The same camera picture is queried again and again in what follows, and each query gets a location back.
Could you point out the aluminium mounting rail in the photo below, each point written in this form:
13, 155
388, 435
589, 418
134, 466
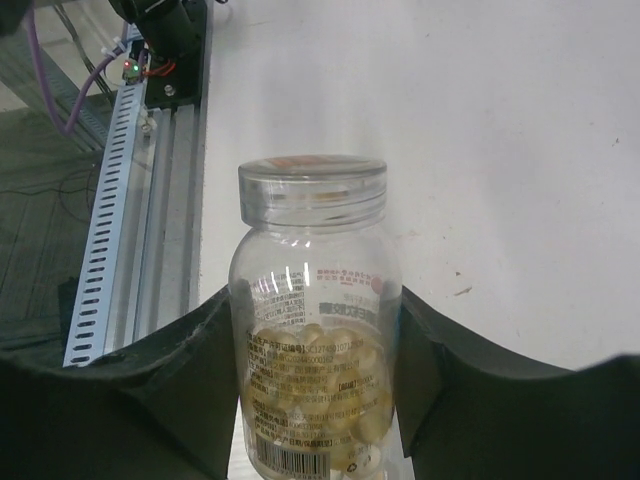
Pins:
156, 277

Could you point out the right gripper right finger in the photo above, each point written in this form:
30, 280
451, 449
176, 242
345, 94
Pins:
469, 408

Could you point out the white slotted cable duct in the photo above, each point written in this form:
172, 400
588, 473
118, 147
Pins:
89, 321

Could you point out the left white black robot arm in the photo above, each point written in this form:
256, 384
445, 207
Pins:
164, 24

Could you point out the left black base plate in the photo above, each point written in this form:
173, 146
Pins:
181, 82

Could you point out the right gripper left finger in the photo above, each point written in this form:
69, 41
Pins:
163, 407

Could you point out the clear bottle yellow pills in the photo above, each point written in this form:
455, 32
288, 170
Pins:
315, 295

